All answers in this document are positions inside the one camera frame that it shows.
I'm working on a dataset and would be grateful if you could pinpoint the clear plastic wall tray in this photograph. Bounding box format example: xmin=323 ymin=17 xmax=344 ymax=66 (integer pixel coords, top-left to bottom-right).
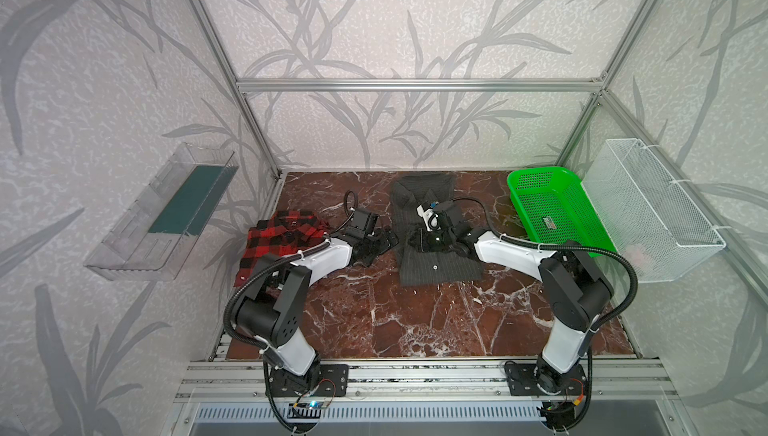
xmin=84 ymin=143 xmax=239 ymax=282

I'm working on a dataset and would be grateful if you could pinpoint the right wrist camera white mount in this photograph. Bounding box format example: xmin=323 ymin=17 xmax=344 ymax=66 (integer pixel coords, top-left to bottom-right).
xmin=417 ymin=201 xmax=440 ymax=232

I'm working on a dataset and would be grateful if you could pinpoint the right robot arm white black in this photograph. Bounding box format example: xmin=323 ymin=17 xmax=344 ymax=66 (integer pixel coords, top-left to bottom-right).
xmin=408 ymin=227 xmax=624 ymax=395

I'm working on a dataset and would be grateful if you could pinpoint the aluminium horizontal frame bar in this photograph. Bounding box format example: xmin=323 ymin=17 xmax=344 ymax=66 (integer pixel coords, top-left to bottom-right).
xmin=236 ymin=78 xmax=602 ymax=94

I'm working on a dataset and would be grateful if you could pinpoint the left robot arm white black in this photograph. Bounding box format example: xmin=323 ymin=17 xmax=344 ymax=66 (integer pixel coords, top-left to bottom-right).
xmin=223 ymin=208 xmax=399 ymax=397

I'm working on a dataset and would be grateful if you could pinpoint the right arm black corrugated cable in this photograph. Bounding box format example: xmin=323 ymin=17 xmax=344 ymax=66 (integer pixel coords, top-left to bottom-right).
xmin=449 ymin=197 xmax=639 ymax=431

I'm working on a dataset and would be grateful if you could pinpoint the green plastic basket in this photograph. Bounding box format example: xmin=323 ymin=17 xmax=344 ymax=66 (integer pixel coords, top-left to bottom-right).
xmin=507 ymin=166 xmax=615 ymax=251

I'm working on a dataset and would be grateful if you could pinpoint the grey pinstriped long sleeve shirt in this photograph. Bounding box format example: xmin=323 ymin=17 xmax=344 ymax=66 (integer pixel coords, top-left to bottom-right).
xmin=390 ymin=172 xmax=483 ymax=286

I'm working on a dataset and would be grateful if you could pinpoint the red black plaid folded shirt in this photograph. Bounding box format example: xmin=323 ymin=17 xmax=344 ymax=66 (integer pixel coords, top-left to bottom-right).
xmin=234 ymin=209 xmax=330 ymax=288

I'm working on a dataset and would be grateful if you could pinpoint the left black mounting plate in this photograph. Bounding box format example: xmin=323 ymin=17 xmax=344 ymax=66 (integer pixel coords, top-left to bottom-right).
xmin=266 ymin=363 xmax=349 ymax=397

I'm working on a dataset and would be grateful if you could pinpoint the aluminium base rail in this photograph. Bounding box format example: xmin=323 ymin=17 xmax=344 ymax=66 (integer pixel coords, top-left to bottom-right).
xmin=173 ymin=357 xmax=680 ymax=403

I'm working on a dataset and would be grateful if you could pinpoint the black mounting plate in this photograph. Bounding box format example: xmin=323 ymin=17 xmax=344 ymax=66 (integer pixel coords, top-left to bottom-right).
xmin=503 ymin=360 xmax=588 ymax=396
xmin=266 ymin=363 xmax=349 ymax=397

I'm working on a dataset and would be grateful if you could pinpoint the white wire mesh basket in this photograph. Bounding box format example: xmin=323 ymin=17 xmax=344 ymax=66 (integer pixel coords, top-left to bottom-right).
xmin=582 ymin=138 xmax=726 ymax=283

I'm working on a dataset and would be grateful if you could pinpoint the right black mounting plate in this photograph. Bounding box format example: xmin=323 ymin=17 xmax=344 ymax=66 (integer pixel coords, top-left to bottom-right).
xmin=503 ymin=360 xmax=588 ymax=396

